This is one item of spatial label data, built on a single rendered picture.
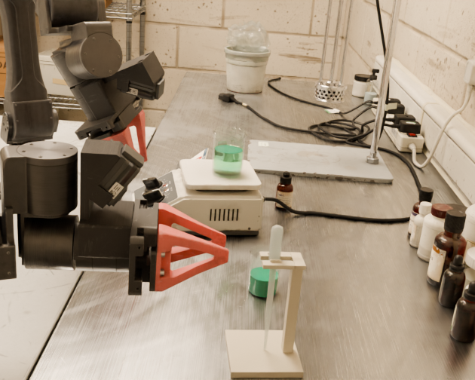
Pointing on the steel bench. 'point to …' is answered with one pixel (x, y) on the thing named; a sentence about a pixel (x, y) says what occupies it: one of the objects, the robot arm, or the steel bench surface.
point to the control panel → (161, 188)
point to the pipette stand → (255, 357)
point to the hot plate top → (197, 173)
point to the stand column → (384, 83)
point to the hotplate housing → (219, 208)
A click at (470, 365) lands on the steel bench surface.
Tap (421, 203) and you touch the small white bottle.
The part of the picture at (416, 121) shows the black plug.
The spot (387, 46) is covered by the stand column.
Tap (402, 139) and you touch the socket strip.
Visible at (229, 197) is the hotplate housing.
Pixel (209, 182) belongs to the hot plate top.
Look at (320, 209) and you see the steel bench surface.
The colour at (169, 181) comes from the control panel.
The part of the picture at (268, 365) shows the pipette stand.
